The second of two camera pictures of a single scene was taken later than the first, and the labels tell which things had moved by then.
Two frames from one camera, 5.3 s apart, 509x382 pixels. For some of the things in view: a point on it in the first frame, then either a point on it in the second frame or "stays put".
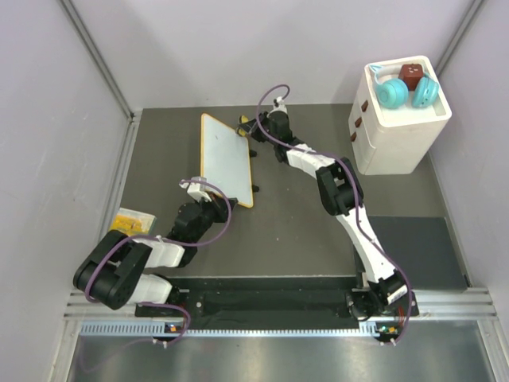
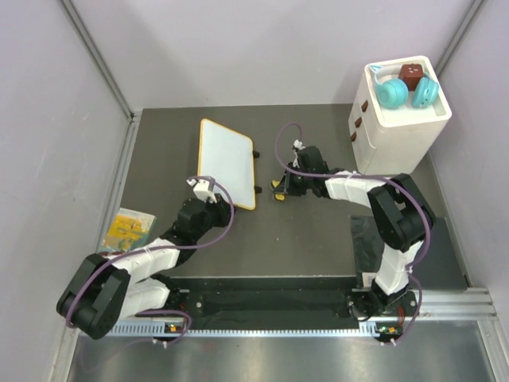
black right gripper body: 261,131 → 297,185
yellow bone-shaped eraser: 241,130 → 278,192
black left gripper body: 211,212 stays put
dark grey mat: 421,249 stays put
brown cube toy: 411,73 stays put
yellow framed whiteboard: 225,157 stays put
